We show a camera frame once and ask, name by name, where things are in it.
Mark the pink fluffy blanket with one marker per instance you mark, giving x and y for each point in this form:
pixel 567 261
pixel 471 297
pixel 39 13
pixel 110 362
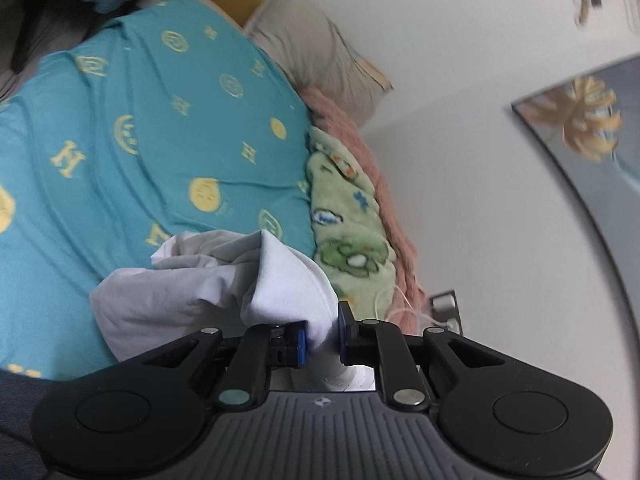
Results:
pixel 375 185

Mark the framed wall picture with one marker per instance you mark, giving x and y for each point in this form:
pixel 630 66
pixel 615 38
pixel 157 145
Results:
pixel 585 150

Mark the white garment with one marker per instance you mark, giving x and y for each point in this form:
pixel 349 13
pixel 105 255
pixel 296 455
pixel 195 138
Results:
pixel 225 280

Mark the green frog printed blanket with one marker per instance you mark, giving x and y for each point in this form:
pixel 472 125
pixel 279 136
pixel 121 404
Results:
pixel 345 215

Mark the bed with teal printed sheet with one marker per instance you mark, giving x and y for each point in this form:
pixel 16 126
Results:
pixel 125 160

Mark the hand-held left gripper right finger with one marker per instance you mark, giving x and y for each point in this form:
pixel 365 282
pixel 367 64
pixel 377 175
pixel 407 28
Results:
pixel 343 335

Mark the grey pillow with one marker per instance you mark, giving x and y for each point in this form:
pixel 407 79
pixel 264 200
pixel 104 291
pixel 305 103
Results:
pixel 310 50

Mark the person's dark pants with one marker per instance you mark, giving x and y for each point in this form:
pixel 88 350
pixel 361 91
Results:
pixel 20 425

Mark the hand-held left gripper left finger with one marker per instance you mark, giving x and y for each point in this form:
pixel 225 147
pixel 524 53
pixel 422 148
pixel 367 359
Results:
pixel 301 345

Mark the wall socket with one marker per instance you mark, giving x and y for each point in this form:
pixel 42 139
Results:
pixel 446 310

